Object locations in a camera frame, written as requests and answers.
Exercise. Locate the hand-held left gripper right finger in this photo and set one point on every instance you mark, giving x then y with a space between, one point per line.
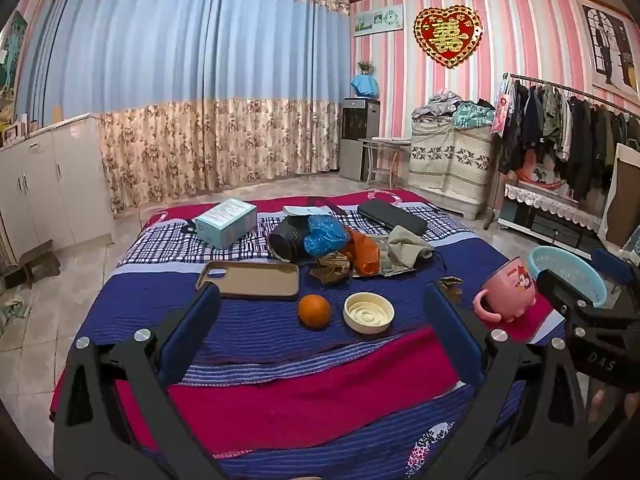
450 330

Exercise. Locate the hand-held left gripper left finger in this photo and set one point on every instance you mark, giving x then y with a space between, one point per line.
192 330

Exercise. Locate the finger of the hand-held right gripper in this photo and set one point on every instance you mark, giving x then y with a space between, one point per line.
614 267
565 290

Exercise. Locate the teal plastic basket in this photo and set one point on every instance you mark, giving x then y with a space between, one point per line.
560 260

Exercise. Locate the small brown scrap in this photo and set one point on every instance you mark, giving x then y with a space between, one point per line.
452 287

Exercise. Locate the cream round lid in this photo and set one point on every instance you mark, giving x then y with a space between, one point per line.
367 312

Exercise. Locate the clear snack wrapper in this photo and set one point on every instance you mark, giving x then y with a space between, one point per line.
392 265

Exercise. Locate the beige cloth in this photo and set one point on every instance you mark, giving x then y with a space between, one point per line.
407 245

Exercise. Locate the orange plastic bag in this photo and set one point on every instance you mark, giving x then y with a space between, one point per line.
365 255

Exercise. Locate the orange fruit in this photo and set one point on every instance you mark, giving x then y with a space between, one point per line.
315 311

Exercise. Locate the black bag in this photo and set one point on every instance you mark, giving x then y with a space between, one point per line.
290 240

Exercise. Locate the blue plastic bag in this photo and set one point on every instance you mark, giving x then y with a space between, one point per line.
322 235

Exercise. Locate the printed paper sheet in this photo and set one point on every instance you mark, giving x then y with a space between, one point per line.
305 210

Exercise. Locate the pink cartoon mug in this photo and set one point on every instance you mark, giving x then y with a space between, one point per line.
505 287

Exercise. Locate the dark low stand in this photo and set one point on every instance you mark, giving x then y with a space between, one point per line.
550 230

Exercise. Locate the white framed brown board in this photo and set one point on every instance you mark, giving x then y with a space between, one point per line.
625 195

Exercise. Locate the tan phone case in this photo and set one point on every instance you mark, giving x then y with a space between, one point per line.
250 280

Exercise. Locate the white lace cloth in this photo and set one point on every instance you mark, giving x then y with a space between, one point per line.
550 200

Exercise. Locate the teal cardboard box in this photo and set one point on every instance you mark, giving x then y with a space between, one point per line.
225 220

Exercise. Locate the cartoon picture board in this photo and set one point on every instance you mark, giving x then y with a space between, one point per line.
542 177

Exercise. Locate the black long case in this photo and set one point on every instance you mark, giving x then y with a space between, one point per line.
390 216

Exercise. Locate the row of hanging clothes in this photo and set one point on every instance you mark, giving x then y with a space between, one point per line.
550 120

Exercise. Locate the patterned cloth covered cabinet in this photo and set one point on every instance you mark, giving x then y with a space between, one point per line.
450 160

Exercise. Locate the wooden stool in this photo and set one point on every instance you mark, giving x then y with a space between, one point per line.
35 265

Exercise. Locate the crumpled plastic bag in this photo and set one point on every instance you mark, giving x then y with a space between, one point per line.
12 310

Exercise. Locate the pink hanging bag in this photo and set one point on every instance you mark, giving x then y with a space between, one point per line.
501 110

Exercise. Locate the metal clothes rack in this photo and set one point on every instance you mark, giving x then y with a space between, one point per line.
550 81

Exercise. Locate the small metal table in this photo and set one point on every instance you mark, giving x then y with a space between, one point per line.
385 142

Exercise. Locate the white cabinet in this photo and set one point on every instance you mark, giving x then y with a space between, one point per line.
55 185

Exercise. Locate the pile of clothes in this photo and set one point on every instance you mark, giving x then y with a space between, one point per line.
450 107

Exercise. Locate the grey water dispenser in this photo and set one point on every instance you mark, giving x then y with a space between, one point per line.
357 130

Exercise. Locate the blue bottle cover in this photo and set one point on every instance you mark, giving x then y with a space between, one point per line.
364 85

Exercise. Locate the photo frames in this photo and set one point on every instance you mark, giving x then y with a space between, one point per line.
12 132

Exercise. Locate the blue and floral curtain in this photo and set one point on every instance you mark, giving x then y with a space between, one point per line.
175 60

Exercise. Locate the small potted plant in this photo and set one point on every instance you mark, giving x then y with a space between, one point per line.
365 66

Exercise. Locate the red heart wall decoration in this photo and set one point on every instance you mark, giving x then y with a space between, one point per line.
447 35

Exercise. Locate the wide wall picture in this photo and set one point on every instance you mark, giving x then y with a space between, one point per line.
379 20

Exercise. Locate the green wall poster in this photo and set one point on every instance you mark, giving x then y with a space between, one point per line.
12 60

